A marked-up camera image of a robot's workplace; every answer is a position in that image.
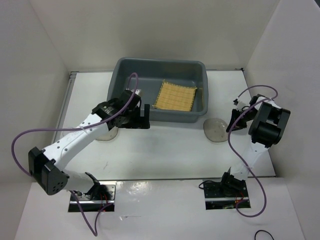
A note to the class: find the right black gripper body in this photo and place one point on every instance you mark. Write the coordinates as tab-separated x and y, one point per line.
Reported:
248	116

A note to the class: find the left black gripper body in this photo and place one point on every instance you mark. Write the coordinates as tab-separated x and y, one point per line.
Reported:
132	119

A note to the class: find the clear smoked plate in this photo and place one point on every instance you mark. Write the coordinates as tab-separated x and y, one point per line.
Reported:
215	129
110	135

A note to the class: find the woven bamboo mat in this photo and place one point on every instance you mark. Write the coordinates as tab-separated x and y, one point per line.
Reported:
175	97

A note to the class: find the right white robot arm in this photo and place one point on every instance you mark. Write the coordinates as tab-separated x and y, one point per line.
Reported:
268	123

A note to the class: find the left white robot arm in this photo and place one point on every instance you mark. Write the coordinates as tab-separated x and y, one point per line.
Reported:
47	165

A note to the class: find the grey plastic bin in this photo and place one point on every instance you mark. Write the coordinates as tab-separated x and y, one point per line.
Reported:
151	75

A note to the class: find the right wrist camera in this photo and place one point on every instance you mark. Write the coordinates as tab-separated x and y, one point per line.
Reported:
239	105

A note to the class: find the aluminium table edge rail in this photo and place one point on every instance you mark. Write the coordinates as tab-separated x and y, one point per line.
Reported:
66	100

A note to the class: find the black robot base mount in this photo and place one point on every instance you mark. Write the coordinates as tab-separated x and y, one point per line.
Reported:
89	204

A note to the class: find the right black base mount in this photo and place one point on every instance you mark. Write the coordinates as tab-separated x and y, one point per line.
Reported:
223	197

